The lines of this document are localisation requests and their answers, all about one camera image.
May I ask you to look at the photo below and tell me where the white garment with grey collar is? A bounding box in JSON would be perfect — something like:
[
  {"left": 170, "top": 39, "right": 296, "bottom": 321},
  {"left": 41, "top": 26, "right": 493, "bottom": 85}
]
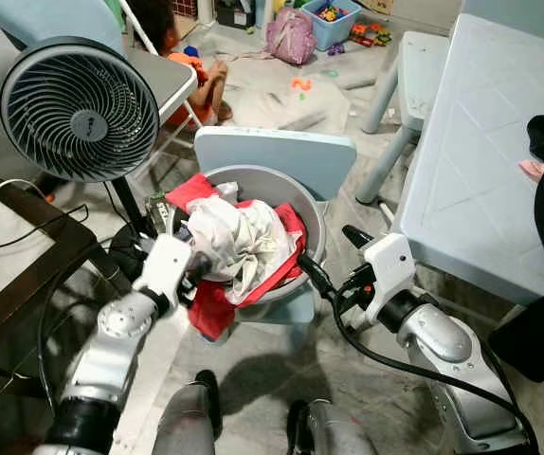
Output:
[{"left": 185, "top": 194, "right": 297, "bottom": 306}]

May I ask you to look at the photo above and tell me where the red garment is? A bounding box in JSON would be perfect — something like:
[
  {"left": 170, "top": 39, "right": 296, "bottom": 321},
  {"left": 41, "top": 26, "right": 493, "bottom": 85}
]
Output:
[{"left": 163, "top": 173, "right": 308, "bottom": 340}]

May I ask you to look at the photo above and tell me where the grey round laundry basket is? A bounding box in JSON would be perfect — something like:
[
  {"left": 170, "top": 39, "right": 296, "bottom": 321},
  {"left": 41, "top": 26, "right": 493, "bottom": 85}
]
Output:
[{"left": 172, "top": 166, "right": 328, "bottom": 306}]

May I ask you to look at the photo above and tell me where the light blue plastic folding table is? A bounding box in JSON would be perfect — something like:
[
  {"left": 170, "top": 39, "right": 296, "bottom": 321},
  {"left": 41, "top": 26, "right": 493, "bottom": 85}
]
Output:
[{"left": 392, "top": 13, "right": 544, "bottom": 306}]

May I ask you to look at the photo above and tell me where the robot right leg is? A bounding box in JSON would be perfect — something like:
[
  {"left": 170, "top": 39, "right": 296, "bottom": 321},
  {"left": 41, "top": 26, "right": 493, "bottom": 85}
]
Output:
[{"left": 286, "top": 398, "right": 377, "bottom": 455}]

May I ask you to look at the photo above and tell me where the robot leg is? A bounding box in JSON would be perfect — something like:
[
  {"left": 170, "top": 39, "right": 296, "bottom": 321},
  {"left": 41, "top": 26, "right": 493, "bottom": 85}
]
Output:
[
  {"left": 154, "top": 370, "right": 224, "bottom": 455},
  {"left": 286, "top": 398, "right": 377, "bottom": 455}
]

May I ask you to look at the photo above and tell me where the robot left leg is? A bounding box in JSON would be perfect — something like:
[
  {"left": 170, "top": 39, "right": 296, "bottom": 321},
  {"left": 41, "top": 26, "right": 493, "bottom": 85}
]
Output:
[{"left": 154, "top": 370, "right": 224, "bottom": 455}]

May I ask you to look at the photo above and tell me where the white floor mat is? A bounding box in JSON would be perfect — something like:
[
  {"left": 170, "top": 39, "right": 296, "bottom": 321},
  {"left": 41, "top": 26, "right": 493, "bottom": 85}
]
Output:
[{"left": 196, "top": 24, "right": 420, "bottom": 134}]

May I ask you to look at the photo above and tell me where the child in orange shirt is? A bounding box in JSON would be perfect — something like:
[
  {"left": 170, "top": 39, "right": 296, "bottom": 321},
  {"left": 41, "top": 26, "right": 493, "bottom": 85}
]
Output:
[{"left": 130, "top": 0, "right": 230, "bottom": 129}]

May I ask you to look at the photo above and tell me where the light blue plastic stool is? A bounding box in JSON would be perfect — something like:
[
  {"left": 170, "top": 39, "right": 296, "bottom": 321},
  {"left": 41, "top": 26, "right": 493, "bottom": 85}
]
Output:
[{"left": 355, "top": 31, "right": 451, "bottom": 205}]

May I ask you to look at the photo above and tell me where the grey standing fan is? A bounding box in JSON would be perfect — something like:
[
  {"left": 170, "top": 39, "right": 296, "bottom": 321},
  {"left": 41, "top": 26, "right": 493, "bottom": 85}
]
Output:
[{"left": 0, "top": 36, "right": 164, "bottom": 247}]

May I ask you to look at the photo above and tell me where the colourful toy set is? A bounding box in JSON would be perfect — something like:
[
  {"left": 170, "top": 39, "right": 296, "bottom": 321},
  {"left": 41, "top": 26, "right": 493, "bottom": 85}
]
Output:
[{"left": 351, "top": 24, "right": 393, "bottom": 46}]

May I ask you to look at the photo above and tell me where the blue toy bin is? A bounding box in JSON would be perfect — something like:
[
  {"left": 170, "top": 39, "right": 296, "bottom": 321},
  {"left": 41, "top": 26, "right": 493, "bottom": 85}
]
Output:
[{"left": 300, "top": 0, "right": 363, "bottom": 51}]

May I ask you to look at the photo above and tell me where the pink backpack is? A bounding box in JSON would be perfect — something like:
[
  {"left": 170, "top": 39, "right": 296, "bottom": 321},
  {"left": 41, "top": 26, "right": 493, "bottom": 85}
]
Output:
[{"left": 264, "top": 8, "right": 317, "bottom": 65}]

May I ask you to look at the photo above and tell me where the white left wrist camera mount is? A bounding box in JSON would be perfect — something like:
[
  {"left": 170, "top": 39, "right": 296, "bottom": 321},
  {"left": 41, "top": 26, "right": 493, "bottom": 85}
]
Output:
[{"left": 137, "top": 234, "right": 194, "bottom": 302}]

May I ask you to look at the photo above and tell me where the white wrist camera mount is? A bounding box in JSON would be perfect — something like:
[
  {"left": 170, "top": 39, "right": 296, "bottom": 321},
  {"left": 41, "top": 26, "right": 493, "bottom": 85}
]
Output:
[
  {"left": 137, "top": 234, "right": 194, "bottom": 302},
  {"left": 360, "top": 232, "right": 417, "bottom": 325}
]

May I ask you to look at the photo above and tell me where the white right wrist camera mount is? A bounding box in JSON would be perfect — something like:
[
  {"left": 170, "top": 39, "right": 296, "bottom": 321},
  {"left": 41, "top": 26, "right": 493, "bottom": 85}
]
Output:
[{"left": 360, "top": 232, "right": 417, "bottom": 325}]

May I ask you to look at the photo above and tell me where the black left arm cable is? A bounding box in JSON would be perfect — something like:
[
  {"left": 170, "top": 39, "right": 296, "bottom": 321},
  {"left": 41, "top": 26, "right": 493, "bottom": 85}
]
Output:
[{"left": 37, "top": 245, "right": 145, "bottom": 413}]

